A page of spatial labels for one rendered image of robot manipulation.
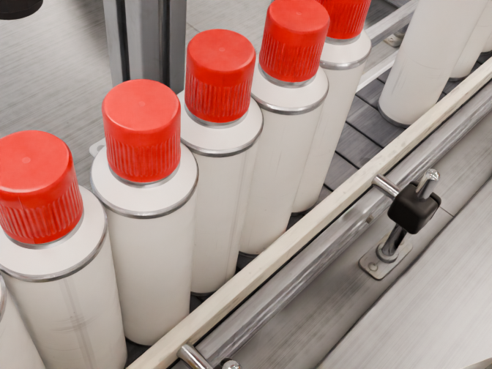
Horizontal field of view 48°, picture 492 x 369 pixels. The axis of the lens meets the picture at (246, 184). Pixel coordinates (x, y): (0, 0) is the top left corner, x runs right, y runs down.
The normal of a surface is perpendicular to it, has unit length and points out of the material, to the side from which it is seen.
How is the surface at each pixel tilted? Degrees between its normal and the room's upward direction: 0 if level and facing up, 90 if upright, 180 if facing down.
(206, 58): 2
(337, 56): 45
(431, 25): 90
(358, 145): 0
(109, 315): 90
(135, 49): 90
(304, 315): 0
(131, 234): 90
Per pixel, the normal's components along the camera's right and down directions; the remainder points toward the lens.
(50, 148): 0.07, -0.60
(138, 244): -0.05, 0.78
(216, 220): 0.21, 0.78
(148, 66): 0.71, 0.60
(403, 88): -0.65, 0.55
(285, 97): 0.04, 0.06
